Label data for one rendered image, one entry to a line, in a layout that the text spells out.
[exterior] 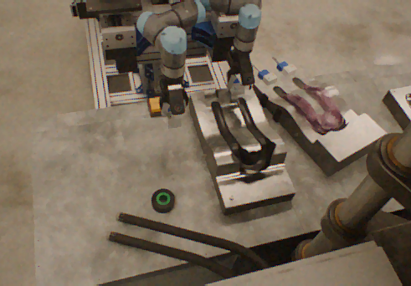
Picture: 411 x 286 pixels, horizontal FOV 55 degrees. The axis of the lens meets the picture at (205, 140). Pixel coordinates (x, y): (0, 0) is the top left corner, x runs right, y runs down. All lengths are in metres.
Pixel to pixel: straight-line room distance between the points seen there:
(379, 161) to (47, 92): 2.45
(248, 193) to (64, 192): 0.64
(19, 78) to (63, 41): 0.45
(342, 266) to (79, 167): 1.07
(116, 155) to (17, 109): 1.42
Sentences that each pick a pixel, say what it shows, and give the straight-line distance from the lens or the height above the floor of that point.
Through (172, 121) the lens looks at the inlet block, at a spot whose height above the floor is 0.94.
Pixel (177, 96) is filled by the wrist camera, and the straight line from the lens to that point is 1.29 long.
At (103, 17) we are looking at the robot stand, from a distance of 1.76.
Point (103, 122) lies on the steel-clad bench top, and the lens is 1.61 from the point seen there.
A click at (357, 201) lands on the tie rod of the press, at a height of 1.39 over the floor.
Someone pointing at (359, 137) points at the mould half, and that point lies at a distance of 1.59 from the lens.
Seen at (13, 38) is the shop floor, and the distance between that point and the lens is 3.35.
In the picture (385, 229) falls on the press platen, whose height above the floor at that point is 1.29.
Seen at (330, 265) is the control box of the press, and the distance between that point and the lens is 0.66.
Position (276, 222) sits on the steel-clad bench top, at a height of 0.80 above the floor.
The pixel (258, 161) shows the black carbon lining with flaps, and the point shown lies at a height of 0.88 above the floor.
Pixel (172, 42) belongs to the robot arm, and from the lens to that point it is 1.16.
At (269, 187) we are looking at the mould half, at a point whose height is 0.86.
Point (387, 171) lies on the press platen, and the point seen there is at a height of 1.54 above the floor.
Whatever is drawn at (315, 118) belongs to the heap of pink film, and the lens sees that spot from 1.58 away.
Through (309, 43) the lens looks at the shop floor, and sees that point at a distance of 3.38.
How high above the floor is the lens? 2.06
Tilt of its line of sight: 54 degrees down
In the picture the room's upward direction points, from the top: 8 degrees clockwise
